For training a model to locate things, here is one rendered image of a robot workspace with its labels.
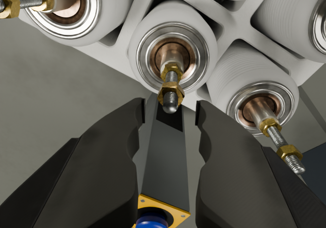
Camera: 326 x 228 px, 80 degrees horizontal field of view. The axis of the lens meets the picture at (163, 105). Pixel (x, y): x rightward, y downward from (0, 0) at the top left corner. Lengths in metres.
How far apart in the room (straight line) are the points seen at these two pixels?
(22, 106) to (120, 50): 0.45
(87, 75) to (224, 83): 0.38
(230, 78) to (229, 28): 0.07
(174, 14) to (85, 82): 0.38
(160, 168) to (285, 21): 0.23
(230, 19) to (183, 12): 0.09
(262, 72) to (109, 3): 0.17
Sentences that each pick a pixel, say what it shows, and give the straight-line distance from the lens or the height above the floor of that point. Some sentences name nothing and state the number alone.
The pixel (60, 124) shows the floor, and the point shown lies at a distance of 0.66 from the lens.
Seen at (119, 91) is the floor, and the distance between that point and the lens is 0.53.
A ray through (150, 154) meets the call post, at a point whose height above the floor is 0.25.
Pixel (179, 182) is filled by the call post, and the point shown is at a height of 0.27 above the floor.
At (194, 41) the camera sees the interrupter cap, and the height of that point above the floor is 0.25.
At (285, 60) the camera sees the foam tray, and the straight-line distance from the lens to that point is 0.32.
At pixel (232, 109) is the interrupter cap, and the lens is 0.24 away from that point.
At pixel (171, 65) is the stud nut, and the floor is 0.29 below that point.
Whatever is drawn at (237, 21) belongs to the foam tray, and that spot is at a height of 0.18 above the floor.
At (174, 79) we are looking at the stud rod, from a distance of 0.15.
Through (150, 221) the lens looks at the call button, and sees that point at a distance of 0.26.
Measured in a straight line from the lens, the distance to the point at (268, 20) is 0.29.
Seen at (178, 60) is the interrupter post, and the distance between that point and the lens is 0.18.
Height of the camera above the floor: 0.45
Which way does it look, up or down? 58 degrees down
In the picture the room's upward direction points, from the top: 174 degrees counter-clockwise
